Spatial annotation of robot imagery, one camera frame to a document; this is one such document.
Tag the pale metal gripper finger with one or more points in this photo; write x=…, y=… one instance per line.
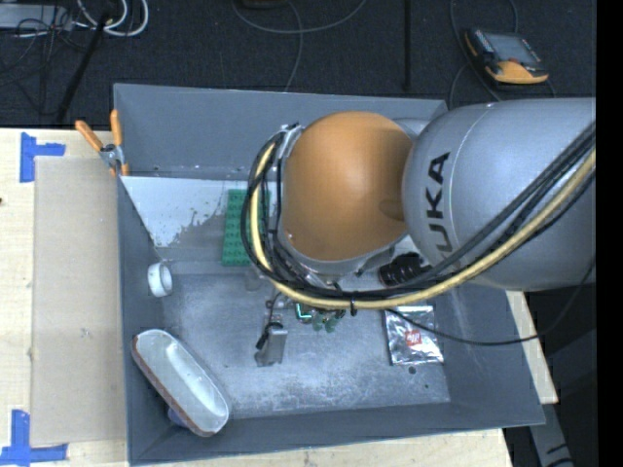
x=276, y=346
x=263, y=337

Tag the grey metal bin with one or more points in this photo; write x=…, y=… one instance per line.
x=311, y=372

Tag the white brush with brown bristles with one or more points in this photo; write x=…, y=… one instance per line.
x=182, y=382

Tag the silver packet with red print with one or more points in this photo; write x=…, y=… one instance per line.
x=414, y=336

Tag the dark green flat block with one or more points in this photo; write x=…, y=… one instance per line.
x=234, y=231

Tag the brown cardboard board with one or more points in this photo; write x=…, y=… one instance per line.
x=73, y=299

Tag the black cylinder on white bracket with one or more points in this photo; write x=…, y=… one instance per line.
x=401, y=268

